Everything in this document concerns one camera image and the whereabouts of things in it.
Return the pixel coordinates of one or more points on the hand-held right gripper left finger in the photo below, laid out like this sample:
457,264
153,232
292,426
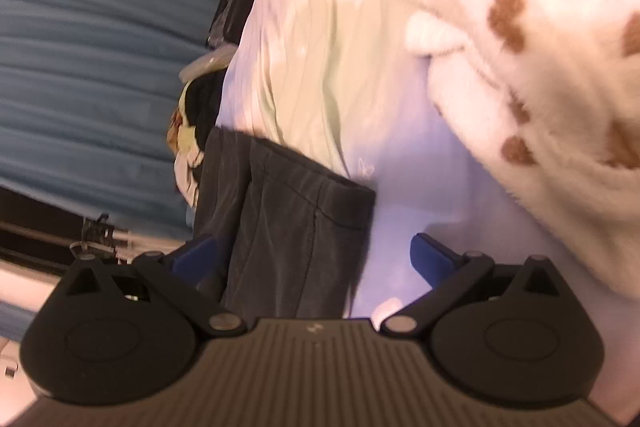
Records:
196,257

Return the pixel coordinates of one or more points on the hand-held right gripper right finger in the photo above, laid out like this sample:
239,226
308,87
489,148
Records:
431,256

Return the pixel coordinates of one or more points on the black shorts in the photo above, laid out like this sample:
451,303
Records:
290,232

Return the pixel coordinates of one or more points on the pile of mixed clothes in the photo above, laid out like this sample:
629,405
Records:
195,117

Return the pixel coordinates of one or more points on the garment steamer stand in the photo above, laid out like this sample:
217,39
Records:
102,237

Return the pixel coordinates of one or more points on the dark framed window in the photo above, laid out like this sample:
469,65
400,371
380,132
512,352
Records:
40,227

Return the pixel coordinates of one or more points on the clear plastic lid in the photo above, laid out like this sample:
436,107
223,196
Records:
205,63

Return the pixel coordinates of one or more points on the wide blue curtain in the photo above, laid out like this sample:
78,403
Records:
100,57

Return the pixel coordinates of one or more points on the white brown spotted fleece blanket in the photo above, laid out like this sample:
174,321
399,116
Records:
550,57

